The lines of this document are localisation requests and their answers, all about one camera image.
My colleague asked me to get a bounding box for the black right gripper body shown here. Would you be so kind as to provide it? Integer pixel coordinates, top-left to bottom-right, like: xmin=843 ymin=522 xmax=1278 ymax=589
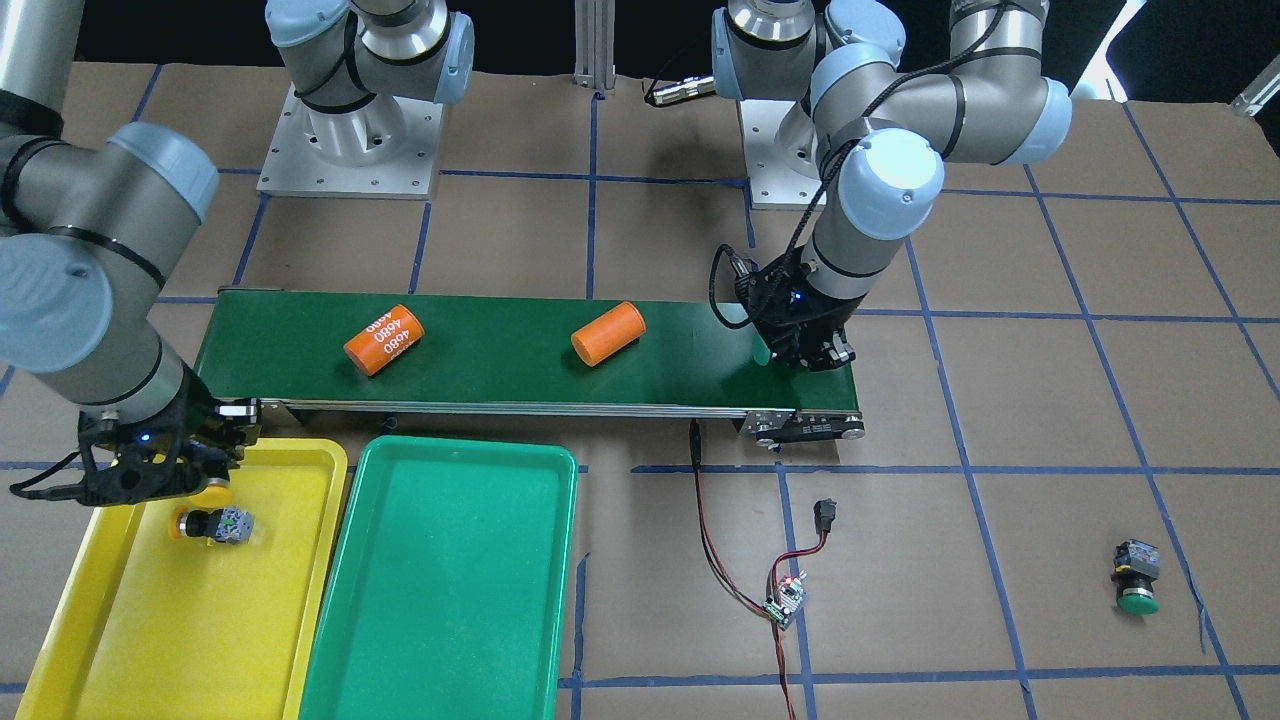
xmin=10 ymin=395 xmax=262 ymax=509

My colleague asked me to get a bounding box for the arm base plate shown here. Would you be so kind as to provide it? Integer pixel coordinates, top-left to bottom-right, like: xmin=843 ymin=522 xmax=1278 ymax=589
xmin=257 ymin=88 xmax=447 ymax=201
xmin=742 ymin=105 xmax=913 ymax=214

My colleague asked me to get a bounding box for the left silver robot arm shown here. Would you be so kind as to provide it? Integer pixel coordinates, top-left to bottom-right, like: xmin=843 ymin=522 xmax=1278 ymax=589
xmin=710 ymin=1 xmax=1073 ymax=372

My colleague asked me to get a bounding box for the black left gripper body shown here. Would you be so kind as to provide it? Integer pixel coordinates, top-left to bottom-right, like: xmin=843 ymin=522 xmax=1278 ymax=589
xmin=733 ymin=250 xmax=861 ymax=372

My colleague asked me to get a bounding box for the green plastic tray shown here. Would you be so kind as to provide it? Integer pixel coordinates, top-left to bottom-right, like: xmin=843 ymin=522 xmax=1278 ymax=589
xmin=300 ymin=436 xmax=579 ymax=719

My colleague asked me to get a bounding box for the green push button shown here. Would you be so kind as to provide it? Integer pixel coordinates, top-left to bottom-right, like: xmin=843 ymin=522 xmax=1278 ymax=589
xmin=751 ymin=334 xmax=773 ymax=366
xmin=1112 ymin=539 xmax=1161 ymax=616

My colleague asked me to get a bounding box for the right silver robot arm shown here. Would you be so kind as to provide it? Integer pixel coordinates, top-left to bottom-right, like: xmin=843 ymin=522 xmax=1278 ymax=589
xmin=3 ymin=1 xmax=475 ymax=507

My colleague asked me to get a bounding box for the green conveyor belt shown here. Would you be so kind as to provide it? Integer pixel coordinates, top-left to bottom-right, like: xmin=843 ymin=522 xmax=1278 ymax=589
xmin=195 ymin=288 xmax=865 ymax=447

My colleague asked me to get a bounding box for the orange cylinder with 4680 label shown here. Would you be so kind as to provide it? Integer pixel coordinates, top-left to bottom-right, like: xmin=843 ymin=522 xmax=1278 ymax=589
xmin=343 ymin=304 xmax=425 ymax=378

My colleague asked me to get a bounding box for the aluminium frame post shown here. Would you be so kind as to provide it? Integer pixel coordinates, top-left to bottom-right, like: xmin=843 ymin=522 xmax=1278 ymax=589
xmin=572 ymin=0 xmax=616 ymax=94

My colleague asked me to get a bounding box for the red black power cable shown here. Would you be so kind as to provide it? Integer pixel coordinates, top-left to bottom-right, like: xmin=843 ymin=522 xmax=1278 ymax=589
xmin=689 ymin=420 xmax=831 ymax=720

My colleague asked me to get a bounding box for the black inline power switch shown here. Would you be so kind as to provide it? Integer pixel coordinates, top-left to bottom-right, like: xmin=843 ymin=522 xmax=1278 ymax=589
xmin=813 ymin=498 xmax=838 ymax=536

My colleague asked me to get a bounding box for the small speed controller board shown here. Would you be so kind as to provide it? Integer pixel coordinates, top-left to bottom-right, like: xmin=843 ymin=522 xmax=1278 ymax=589
xmin=762 ymin=571 xmax=808 ymax=632

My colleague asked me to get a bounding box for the plain orange cylinder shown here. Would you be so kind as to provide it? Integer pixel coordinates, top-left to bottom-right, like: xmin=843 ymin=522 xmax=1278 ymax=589
xmin=570 ymin=301 xmax=646 ymax=366

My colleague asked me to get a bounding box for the yellow plastic tray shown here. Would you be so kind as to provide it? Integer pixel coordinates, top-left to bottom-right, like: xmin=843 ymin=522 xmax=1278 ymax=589
xmin=17 ymin=438 xmax=348 ymax=719

